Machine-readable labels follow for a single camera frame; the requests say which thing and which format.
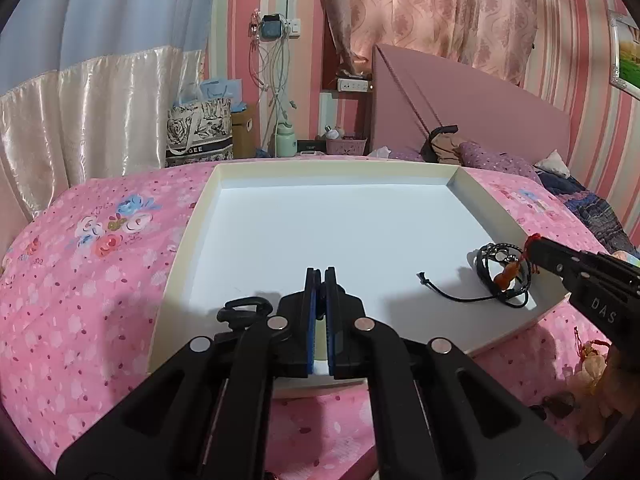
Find white cloth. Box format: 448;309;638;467
535;150;571;179

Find pink floral bedspread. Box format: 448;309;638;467
0;152;640;480

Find pink patterned curtain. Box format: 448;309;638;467
322;0;556;86

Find black cord gourd pendant necklace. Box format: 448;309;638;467
416;232;545;307

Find hanging charging cables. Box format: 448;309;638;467
248;9;299;127

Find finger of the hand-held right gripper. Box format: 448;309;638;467
525;237;603;273
529;253;577;287

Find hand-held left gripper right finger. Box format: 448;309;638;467
324;266;589;480

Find blue and cream curtain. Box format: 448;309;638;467
0;0;221;241

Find brown bag with black strap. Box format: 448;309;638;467
421;125;469;165

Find framed wall picture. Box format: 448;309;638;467
607;9;640;102

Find green water bottle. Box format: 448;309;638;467
274;120;298;159

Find white shallow cardboard tray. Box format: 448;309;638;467
148;157;571;401

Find brown cardboard box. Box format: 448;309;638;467
231;110;257;159

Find pink plastic basket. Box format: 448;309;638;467
326;137;369;156

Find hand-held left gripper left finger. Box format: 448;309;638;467
55;266;324;480

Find blue wall charger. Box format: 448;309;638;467
262;14;286;40

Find dark blue knitted blanket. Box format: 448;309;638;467
542;172;640;257

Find black cord bracelet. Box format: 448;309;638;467
216;296;275;333

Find floral print tote bag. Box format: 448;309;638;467
166;97;235;167

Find light blue gift bag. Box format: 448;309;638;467
200;78;244;104

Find purple dotted pillow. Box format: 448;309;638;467
460;141;544;184

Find black braided leather bracelet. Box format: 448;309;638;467
472;242;535;309

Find pink padded headboard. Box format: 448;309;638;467
372;44;573;173

